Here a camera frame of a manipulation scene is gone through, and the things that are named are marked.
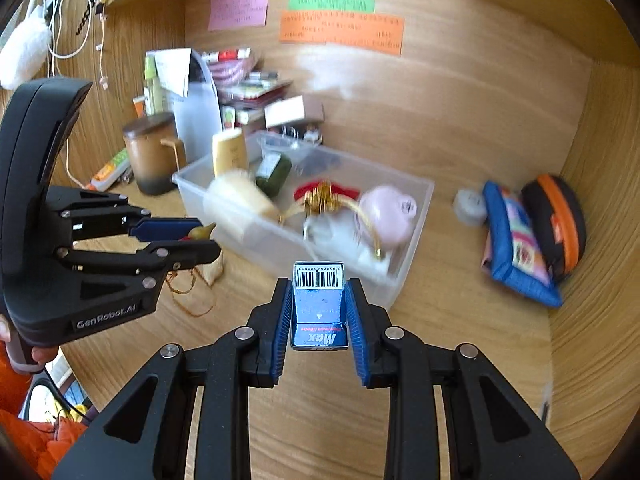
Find green sticky note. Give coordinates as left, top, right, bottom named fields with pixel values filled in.
left=287, top=0, right=376, bottom=14

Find white fluffy object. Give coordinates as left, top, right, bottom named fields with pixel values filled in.
left=0, top=0, right=54, bottom=89

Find small white cardboard box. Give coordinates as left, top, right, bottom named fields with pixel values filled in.
left=263, top=94, right=325, bottom=129

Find clear plastic storage bin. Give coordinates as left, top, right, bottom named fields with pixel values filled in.
left=172, top=130, right=435, bottom=311

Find brown lidded ceramic mug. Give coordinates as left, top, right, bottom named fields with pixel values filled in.
left=122, top=112, right=187, bottom=196

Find white charging cable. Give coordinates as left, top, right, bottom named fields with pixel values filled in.
left=47, top=0, right=103, bottom=62

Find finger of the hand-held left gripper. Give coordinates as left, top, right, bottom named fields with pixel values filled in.
left=46, top=186, right=204, bottom=243
left=56, top=239, right=221, bottom=281

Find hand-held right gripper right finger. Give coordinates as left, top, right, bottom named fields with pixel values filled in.
left=344, top=277, right=583, bottom=480

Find small grey object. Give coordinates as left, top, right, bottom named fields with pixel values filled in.
left=452, top=188, right=489, bottom=226

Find gold ribbon bow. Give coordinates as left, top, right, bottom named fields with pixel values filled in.
left=279, top=179, right=387, bottom=262

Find blue patterned pouch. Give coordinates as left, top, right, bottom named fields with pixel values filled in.
left=480, top=180, right=564, bottom=309

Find pink sticky note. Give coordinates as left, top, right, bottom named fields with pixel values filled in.
left=207, top=0, right=269, bottom=32

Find wooden desktop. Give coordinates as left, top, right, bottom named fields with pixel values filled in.
left=59, top=125, right=568, bottom=480

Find white printed paper sheets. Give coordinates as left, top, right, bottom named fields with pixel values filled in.
left=146, top=48, right=194, bottom=99

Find beige lotion bottle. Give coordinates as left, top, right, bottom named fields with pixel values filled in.
left=212, top=128, right=249, bottom=176

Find small blue staples box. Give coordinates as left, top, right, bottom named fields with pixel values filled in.
left=291, top=260, right=350, bottom=351

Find dark green pump bottle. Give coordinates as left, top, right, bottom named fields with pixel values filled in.
left=254, top=152, right=293, bottom=197

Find pink round case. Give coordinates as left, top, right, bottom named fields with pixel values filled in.
left=358, top=184, right=419, bottom=249

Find stack of books and boxes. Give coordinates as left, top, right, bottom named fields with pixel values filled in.
left=204, top=47, right=294, bottom=112

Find orange sticky note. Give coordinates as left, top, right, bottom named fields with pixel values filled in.
left=279, top=9, right=405, bottom=57

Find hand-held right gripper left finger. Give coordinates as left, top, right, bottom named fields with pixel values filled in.
left=52, top=277, right=296, bottom=480

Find white drawstring pouch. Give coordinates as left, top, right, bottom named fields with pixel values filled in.
left=302, top=212, right=392, bottom=277

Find cream lidded plastic cup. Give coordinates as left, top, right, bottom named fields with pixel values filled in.
left=207, top=169, right=281, bottom=234

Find black orange zip pouch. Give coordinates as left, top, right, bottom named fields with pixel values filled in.
left=520, top=173, right=586, bottom=282

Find person's orange clothing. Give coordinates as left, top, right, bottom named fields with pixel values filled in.
left=0, top=347, right=93, bottom=480

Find white translucent jug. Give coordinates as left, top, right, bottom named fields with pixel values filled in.
left=172, top=54, right=224, bottom=166

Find person's left hand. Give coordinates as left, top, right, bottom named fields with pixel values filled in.
left=0, top=317, right=54, bottom=365

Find black white braided cable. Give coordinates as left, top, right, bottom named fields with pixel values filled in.
left=74, top=0, right=107, bottom=37

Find olive bead string charm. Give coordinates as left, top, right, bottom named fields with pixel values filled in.
left=165, top=222, right=224, bottom=319

